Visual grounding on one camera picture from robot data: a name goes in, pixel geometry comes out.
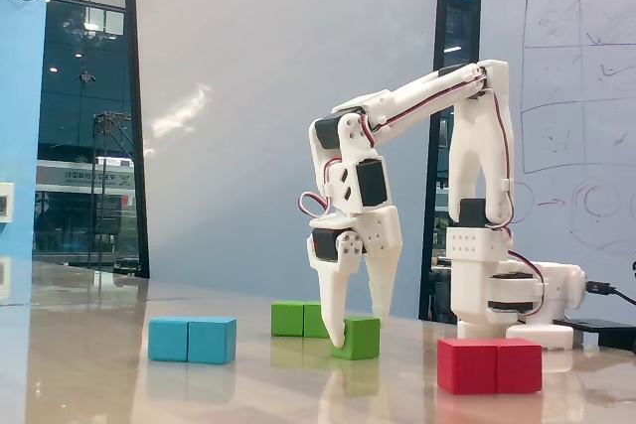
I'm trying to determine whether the long green block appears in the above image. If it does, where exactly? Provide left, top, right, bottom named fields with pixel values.
left=270, top=300, right=332, bottom=340

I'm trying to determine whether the black flat power box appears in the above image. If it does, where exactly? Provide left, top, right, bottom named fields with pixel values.
left=552, top=317, right=636, bottom=351

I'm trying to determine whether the long red block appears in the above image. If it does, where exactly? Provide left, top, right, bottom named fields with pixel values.
left=436, top=337, right=544, bottom=396

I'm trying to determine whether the black plug cable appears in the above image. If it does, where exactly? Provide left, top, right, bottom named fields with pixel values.
left=585, top=280, right=636, bottom=307

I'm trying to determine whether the white wall switch box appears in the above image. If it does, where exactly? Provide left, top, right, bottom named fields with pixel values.
left=0, top=183, right=15, bottom=222

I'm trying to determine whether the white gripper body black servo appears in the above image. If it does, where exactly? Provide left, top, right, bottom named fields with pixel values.
left=306, top=206, right=402, bottom=266

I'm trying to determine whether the small green cube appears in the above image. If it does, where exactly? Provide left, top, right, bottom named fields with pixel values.
left=329, top=316, right=382, bottom=361

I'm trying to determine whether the red black white servo cable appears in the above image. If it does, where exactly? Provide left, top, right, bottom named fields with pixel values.
left=361, top=73, right=491, bottom=148
left=484, top=78, right=517, bottom=242
left=296, top=160, right=333, bottom=219
left=507, top=248, right=548, bottom=319

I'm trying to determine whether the metal scaffold tower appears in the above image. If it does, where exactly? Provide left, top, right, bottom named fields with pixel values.
left=91, top=112, right=134, bottom=269

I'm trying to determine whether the black window frame post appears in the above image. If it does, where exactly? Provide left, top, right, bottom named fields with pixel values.
left=418, top=0, right=452, bottom=322
left=122, top=0, right=151, bottom=280

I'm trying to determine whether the whiteboard with marker drawings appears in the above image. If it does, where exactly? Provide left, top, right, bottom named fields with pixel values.
left=479, top=0, right=636, bottom=331

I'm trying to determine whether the long blue block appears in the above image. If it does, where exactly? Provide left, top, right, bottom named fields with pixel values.
left=147, top=316, right=239, bottom=365

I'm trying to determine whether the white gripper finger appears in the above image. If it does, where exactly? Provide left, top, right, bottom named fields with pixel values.
left=366, top=249, right=401, bottom=320
left=310, top=230, right=368, bottom=349

